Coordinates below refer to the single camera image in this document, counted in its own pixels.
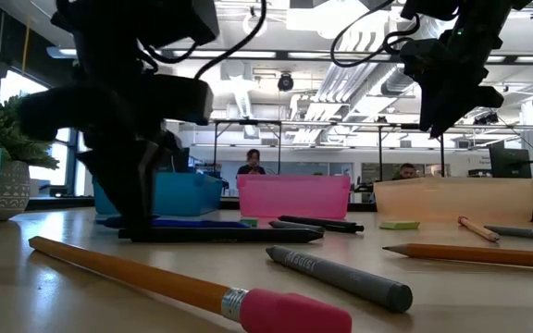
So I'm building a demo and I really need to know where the large window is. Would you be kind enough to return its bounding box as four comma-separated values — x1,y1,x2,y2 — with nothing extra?
0,68,82,195

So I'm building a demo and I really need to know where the person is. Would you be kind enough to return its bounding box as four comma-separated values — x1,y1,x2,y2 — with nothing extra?
391,162,419,181
235,148,267,178

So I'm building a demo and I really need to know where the black metal rig frame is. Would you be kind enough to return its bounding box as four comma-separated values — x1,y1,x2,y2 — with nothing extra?
212,118,283,176
377,122,447,182

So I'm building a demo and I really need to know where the blue plastic bin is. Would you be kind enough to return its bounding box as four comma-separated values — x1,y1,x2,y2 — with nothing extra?
92,171,224,217

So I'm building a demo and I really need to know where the black ceiling lamp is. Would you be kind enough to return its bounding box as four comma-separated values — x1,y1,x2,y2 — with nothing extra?
277,72,294,93

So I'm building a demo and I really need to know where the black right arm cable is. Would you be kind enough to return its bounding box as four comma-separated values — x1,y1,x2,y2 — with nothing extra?
329,0,418,69

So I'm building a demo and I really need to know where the yellow-green eraser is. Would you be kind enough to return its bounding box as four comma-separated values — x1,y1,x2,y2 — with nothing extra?
378,220,421,231

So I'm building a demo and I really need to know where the orange plastic bin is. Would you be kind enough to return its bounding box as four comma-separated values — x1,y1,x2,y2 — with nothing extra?
373,177,533,224

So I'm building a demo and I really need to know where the green succulent in patterned pot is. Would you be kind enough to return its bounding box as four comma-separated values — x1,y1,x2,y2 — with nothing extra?
0,87,60,223

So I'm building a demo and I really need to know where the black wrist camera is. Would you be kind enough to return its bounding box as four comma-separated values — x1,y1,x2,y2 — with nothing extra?
148,75,215,127
399,38,440,70

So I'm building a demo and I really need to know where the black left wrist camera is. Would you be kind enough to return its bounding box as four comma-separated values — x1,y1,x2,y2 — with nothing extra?
148,75,215,127

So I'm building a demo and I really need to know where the black pen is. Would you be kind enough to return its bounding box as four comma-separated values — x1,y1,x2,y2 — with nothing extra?
118,227,327,245
277,215,366,234

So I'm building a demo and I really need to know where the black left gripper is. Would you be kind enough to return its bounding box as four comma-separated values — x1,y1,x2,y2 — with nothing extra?
19,45,166,231

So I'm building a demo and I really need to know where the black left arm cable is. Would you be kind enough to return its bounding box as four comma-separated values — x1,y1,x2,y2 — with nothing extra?
194,0,268,80

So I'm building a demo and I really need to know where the blue pen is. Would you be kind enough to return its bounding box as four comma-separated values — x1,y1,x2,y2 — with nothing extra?
94,216,252,229

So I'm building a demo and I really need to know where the pink plastic bin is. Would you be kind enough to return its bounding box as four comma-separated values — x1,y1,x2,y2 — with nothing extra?
236,174,353,221

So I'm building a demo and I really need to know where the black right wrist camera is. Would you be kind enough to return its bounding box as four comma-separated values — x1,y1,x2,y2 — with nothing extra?
399,38,440,70

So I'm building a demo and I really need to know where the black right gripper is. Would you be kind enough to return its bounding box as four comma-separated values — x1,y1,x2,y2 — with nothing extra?
417,45,506,139

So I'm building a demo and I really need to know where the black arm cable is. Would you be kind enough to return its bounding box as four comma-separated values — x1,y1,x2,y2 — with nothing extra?
329,0,418,69
194,0,268,80

